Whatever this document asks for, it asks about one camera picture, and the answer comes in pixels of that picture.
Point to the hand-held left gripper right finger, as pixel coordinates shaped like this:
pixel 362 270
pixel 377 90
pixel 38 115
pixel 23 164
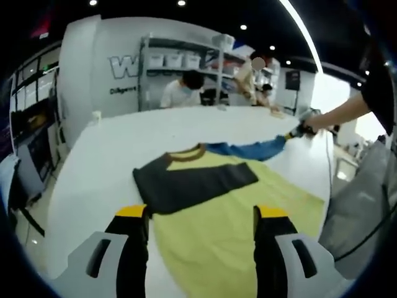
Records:
pixel 270 245

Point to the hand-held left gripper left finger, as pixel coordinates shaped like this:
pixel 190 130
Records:
pixel 130 245

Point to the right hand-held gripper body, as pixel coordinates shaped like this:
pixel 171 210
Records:
pixel 305 119

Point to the yellow blue grey garment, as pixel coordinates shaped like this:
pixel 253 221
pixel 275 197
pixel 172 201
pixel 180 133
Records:
pixel 211 236

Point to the person's right hand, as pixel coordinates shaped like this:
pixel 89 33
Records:
pixel 321 126

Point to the small beige wooden object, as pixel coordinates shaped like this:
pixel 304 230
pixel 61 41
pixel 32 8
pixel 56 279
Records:
pixel 277 114

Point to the black screen on stand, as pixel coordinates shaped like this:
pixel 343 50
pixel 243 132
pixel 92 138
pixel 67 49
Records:
pixel 292 79

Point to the small white object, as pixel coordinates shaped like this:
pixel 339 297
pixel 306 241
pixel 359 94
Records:
pixel 221 108

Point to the long ceiling light strip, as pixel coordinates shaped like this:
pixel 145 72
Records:
pixel 302 29

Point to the grey mesh office chair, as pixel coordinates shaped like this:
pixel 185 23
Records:
pixel 356 205

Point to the grey metal storage shelf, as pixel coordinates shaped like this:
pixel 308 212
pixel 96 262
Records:
pixel 186 71

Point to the white storage bin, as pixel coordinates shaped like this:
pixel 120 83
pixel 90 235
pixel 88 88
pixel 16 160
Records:
pixel 155 60
pixel 173 60
pixel 192 60

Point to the green exit sign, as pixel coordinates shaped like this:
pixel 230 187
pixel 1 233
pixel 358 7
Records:
pixel 46 66

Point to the red ceiling banner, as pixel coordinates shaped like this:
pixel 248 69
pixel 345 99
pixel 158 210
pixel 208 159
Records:
pixel 40 28

